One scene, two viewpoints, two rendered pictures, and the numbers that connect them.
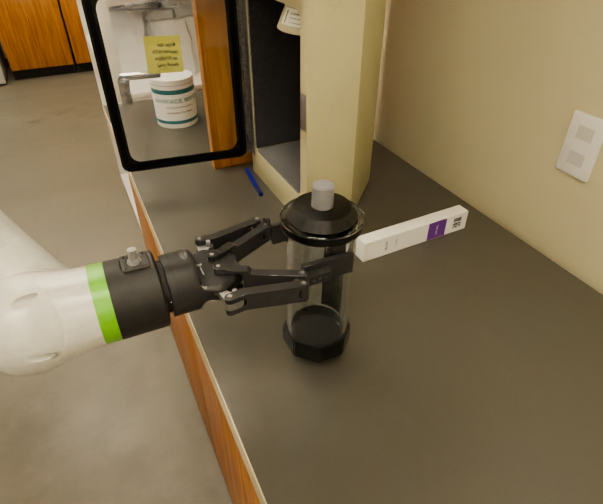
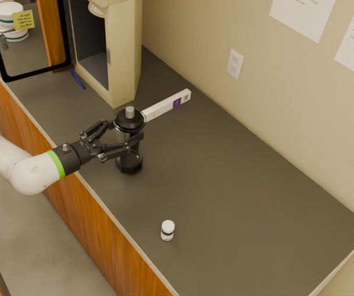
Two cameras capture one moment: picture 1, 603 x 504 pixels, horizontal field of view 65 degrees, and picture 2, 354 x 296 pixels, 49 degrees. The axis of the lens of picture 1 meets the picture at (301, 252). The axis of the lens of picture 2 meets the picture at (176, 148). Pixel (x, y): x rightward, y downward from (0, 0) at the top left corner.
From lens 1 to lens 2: 0.70 m
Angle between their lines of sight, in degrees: 18
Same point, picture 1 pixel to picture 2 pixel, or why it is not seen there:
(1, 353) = (30, 188)
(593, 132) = (238, 59)
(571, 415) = (228, 179)
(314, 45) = (112, 29)
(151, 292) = (74, 159)
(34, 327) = (39, 178)
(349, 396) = (146, 185)
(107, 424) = not seen: outside the picture
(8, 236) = (4, 143)
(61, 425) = not seen: outside the picture
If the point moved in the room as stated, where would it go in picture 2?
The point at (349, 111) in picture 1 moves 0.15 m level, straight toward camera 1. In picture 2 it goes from (130, 52) to (132, 76)
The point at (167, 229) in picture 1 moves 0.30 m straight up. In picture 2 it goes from (39, 115) to (24, 54)
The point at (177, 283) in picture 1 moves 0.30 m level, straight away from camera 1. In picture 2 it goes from (82, 154) to (46, 97)
